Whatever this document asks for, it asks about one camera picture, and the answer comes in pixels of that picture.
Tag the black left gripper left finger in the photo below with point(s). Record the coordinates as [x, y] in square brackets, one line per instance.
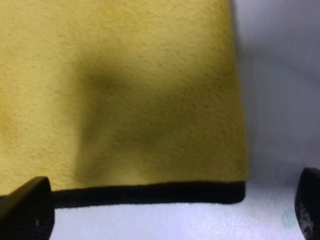
[28, 213]

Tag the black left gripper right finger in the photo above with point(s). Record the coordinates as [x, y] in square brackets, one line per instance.
[307, 203]

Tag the yellow towel with black trim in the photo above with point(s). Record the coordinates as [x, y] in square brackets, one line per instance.
[121, 101]

